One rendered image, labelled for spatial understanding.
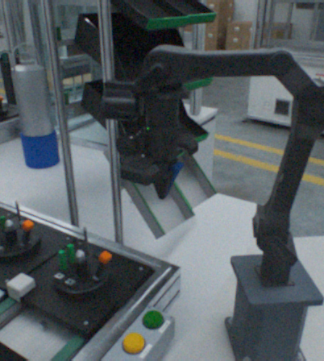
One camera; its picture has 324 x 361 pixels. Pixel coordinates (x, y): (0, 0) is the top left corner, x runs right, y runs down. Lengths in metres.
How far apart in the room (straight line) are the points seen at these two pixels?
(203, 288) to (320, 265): 0.37
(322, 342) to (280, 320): 0.21
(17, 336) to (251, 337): 0.50
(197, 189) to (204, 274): 0.27
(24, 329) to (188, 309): 0.39
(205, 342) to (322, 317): 0.31
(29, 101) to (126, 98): 1.09
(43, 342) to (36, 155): 1.04
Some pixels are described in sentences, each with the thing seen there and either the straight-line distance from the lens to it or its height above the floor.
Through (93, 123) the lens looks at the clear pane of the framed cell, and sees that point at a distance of 1.94.
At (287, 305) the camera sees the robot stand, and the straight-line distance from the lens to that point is 0.79.
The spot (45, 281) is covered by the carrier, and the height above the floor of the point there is 0.97.
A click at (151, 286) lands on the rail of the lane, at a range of 0.93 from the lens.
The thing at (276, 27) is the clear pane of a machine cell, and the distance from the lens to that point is 4.94.
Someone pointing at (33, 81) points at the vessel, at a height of 1.25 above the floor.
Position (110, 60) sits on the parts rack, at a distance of 0.91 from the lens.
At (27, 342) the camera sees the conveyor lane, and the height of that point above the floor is 0.92.
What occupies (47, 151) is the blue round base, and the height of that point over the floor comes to 0.94.
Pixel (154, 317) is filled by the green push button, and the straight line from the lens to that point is 0.84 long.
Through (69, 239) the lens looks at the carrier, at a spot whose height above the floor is 0.97.
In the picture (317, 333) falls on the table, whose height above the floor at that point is 0.86.
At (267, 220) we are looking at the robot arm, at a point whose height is 1.21.
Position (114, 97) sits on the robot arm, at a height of 1.42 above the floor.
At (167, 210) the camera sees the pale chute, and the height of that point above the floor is 1.03.
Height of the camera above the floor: 1.58
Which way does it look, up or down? 27 degrees down
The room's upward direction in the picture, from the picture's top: straight up
